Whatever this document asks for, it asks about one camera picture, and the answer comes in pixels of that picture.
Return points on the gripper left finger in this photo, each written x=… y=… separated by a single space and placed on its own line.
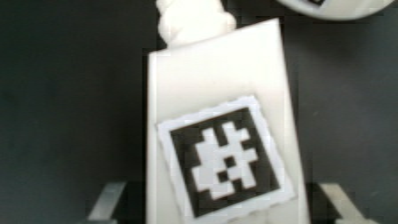
x=118 y=208

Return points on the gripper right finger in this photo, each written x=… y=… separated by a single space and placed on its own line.
x=333 y=209

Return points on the white stool leg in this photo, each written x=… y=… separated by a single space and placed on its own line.
x=224 y=170

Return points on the white round stool seat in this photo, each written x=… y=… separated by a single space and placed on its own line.
x=338 y=10

